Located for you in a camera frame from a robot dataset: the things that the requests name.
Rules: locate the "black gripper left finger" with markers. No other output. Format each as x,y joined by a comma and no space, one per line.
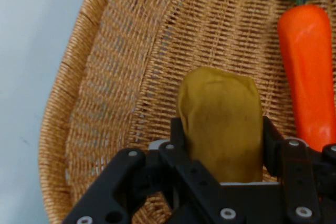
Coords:
189,179

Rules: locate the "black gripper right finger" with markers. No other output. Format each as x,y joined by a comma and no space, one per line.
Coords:
299,179

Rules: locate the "yellow-brown toy potato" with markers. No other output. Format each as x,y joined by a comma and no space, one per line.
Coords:
223,124

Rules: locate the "orange toy carrot with leaves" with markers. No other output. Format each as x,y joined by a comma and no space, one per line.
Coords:
307,77

